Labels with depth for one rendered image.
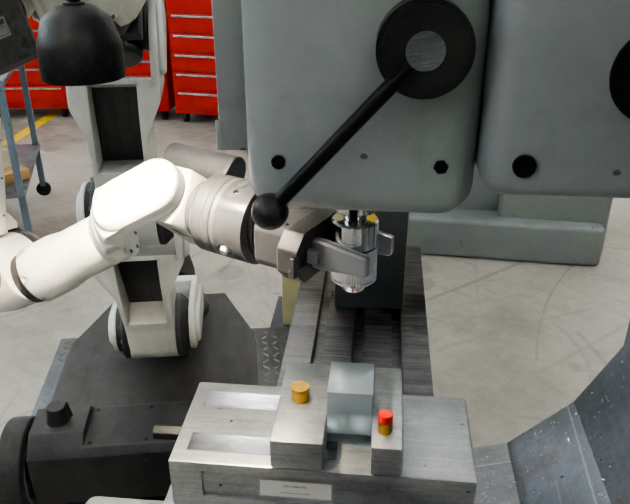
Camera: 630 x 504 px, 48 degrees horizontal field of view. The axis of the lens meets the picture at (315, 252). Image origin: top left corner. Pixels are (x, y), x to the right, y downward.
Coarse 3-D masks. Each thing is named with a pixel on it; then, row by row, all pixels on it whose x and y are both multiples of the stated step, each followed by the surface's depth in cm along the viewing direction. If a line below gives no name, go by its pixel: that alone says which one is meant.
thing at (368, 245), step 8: (376, 232) 69; (336, 240) 69; (344, 240) 68; (352, 240) 68; (360, 240) 68; (368, 240) 68; (376, 240) 69; (352, 248) 68; (360, 248) 68; (368, 248) 69; (376, 248) 70; (376, 256) 71; (376, 264) 71; (376, 272) 72; (336, 280) 71; (344, 280) 70; (352, 280) 70; (360, 280) 70; (368, 280) 71
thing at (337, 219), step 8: (336, 216) 70; (368, 216) 70; (376, 216) 70; (336, 224) 68; (344, 224) 68; (360, 224) 68; (368, 224) 68; (376, 224) 69; (336, 232) 69; (344, 232) 68; (352, 232) 68; (360, 232) 68; (368, 232) 68
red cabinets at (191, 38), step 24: (168, 0) 502; (192, 0) 498; (168, 24) 511; (192, 24) 506; (168, 48) 533; (192, 48) 514; (144, 72) 532; (168, 72) 537; (192, 72) 523; (48, 96) 547; (168, 96) 540; (192, 96) 530; (216, 96) 525
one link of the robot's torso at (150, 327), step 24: (120, 264) 140; (144, 264) 141; (168, 264) 138; (120, 288) 142; (144, 288) 148; (168, 288) 141; (120, 312) 144; (144, 312) 151; (168, 312) 146; (120, 336) 155; (144, 336) 152; (168, 336) 153
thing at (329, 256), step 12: (324, 240) 69; (312, 252) 69; (324, 252) 69; (336, 252) 68; (348, 252) 68; (360, 252) 68; (312, 264) 70; (324, 264) 70; (336, 264) 69; (348, 264) 68; (360, 264) 67; (360, 276) 68
